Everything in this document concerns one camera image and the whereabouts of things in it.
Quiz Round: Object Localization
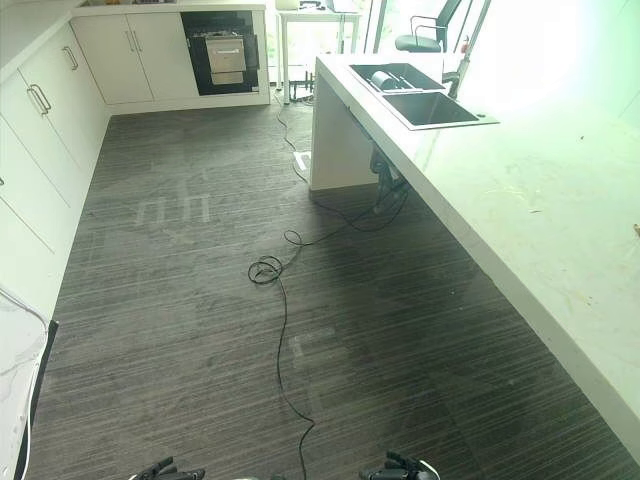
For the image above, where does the white marble panel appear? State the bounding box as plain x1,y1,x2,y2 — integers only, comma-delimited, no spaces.
0,284,60,480

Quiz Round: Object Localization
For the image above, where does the white kitchen island counter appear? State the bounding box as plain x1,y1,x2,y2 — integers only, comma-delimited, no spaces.
308,53,640,419

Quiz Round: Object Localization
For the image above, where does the white floor cable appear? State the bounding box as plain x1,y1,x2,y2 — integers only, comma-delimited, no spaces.
273,84,307,181

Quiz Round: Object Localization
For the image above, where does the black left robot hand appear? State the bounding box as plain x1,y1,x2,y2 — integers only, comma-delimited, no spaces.
133,455,207,480

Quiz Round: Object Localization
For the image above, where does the white wall cabinet run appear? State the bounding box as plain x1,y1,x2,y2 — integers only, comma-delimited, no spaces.
0,22,112,326

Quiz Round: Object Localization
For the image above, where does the white cabinet with two doors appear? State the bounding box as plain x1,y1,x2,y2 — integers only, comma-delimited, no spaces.
69,11,200,105

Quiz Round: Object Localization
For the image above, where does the black sink faucet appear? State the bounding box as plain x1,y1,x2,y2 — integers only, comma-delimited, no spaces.
441,49,474,99

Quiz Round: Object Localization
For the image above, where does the black office chair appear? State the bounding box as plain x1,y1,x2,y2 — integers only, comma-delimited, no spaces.
394,0,464,53

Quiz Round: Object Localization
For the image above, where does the white desk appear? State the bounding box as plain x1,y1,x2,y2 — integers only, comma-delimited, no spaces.
275,8,362,105

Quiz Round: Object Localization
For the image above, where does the stainless steel dishwasher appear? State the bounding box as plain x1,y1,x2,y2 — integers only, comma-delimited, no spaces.
187,30,260,86

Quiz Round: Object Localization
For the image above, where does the black double sink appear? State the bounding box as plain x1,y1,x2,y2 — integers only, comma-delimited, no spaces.
347,62,500,132

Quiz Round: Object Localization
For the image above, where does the black floor cable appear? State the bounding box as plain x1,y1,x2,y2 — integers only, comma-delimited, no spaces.
247,169,410,480

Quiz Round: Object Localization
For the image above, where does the black under-sink plumbing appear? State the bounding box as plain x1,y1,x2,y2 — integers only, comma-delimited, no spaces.
369,143,407,211

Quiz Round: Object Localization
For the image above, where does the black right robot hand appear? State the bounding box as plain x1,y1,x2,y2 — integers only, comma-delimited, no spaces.
358,450,435,480

